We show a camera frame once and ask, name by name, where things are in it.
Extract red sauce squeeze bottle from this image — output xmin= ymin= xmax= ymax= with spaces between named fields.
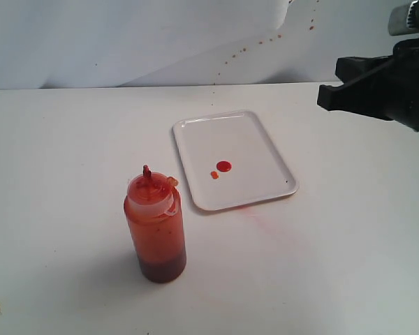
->
xmin=124 ymin=165 xmax=186 ymax=283

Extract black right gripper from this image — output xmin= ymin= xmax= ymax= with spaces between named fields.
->
xmin=317 ymin=38 xmax=419 ymax=133

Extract red sauce drops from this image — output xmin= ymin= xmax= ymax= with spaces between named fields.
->
xmin=216 ymin=161 xmax=232 ymax=172

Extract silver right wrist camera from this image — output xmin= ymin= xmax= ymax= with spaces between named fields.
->
xmin=388 ymin=0 xmax=419 ymax=36

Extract white paper backdrop sheet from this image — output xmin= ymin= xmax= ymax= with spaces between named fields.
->
xmin=0 ymin=1 xmax=397 ymax=89

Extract white rectangular plastic tray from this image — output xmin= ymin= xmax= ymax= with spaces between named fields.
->
xmin=172 ymin=110 xmax=299 ymax=211

